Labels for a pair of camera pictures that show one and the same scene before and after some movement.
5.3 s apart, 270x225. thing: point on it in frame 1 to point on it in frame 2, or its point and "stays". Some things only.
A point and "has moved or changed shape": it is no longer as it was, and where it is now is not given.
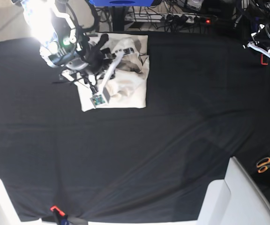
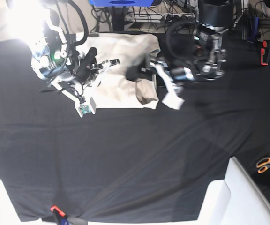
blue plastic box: (122, 3) stays
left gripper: (98, 63) to (75, 86)
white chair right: (237, 199) stays
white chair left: (0, 209) stays
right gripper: (269, 40) to (171, 76)
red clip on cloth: (54, 207) stays
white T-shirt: (128, 89) has moved or changed shape
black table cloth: (210, 98) stays
